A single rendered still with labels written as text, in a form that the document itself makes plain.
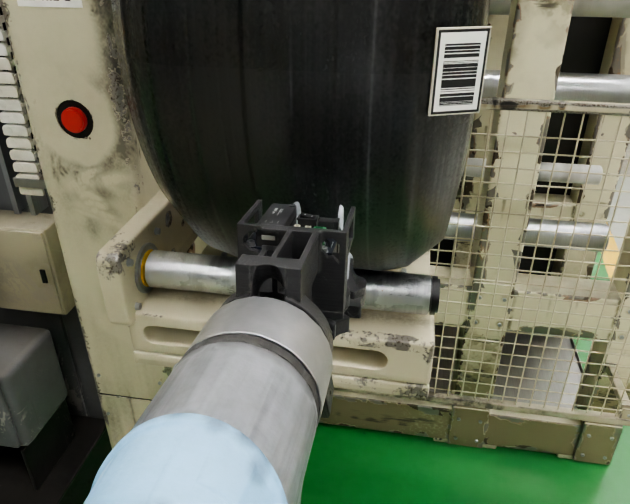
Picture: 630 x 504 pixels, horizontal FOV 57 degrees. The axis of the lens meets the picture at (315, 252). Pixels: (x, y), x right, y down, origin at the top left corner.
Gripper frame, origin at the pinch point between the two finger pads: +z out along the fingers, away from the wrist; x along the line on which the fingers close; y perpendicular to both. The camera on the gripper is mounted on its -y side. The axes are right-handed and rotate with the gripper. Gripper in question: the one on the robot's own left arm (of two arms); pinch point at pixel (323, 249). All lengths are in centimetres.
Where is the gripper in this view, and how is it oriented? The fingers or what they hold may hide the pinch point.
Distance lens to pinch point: 51.5
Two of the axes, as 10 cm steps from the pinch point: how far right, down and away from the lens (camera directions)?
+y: 0.2, -9.2, -3.9
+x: -9.8, -0.9, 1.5
